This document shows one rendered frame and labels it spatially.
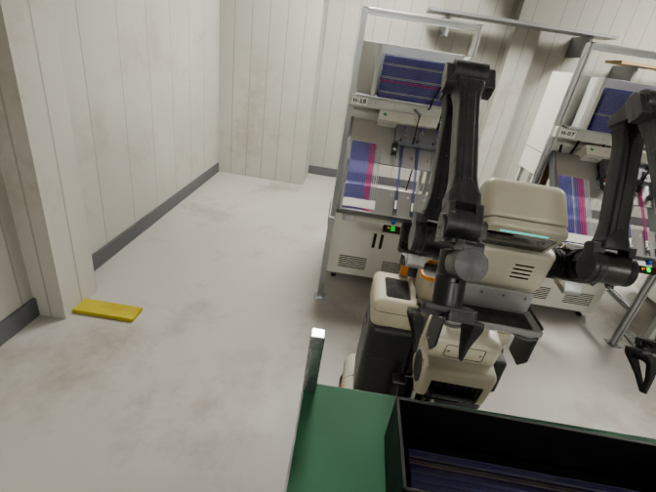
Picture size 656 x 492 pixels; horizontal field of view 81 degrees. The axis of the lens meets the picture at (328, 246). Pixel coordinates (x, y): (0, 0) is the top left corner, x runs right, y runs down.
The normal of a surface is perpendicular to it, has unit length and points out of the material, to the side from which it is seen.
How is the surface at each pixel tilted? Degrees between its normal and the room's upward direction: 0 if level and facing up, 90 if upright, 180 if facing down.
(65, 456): 0
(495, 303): 90
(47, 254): 90
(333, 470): 0
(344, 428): 0
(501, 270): 98
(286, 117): 90
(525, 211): 43
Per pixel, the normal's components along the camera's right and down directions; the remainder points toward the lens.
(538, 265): -0.12, 0.55
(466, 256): -0.03, -0.02
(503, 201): 0.04, -0.36
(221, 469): 0.14, -0.89
